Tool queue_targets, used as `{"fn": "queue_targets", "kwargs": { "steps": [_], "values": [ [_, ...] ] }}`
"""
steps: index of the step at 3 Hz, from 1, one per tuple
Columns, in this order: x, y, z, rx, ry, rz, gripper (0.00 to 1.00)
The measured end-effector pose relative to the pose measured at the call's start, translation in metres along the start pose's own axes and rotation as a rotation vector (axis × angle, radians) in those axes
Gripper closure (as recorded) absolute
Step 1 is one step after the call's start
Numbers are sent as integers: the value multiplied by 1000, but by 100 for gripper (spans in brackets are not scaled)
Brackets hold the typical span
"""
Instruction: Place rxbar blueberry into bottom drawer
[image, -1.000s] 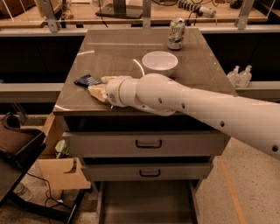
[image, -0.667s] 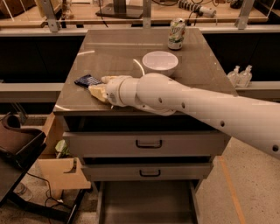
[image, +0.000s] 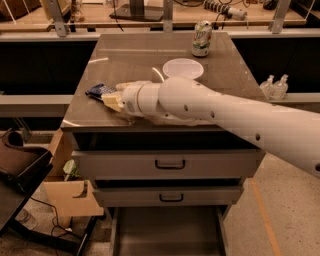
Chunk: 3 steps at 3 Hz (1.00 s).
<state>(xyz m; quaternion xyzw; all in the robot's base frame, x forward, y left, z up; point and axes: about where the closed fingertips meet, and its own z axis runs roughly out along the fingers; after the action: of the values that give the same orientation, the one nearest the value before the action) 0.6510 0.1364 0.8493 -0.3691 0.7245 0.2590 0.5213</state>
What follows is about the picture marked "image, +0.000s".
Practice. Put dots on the grey middle drawer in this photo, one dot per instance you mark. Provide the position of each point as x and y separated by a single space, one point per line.
167 196

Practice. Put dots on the grey drawer cabinet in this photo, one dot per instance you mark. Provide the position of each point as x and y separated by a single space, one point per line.
91 126

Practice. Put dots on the open grey bottom drawer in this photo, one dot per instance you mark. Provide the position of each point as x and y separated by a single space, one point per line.
168 231

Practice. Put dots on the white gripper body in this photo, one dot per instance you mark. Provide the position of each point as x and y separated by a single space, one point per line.
130 98

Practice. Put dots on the tan cardboard box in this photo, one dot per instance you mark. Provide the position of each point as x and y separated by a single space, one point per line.
72 198

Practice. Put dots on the white ceramic bowl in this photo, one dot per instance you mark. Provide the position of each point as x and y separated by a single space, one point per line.
183 67

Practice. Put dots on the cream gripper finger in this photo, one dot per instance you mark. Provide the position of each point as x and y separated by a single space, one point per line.
125 85
113 101

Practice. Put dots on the black flexible tripod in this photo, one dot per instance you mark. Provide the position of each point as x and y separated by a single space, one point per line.
225 9

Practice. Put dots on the black monitor stand base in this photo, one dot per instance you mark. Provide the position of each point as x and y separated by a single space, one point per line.
137 10

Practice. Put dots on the clear sanitizer bottle left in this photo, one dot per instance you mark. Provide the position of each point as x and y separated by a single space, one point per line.
266 87

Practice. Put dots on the blue rxbar blueberry wrapper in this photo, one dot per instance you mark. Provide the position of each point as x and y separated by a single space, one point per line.
98 90

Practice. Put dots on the clear sanitizer bottle right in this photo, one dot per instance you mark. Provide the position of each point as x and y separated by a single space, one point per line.
280 88

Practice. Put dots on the dark brown chair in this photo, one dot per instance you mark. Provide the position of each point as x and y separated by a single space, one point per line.
22 169

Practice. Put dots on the clear sanitizer bottle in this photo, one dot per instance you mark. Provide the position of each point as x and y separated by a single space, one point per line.
266 87
280 88

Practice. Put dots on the green white soda can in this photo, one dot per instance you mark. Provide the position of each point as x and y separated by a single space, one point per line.
201 39

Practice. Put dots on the grey top drawer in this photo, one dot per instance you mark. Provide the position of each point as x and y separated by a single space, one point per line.
156 165

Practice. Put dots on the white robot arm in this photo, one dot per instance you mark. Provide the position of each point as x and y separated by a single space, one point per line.
291 134

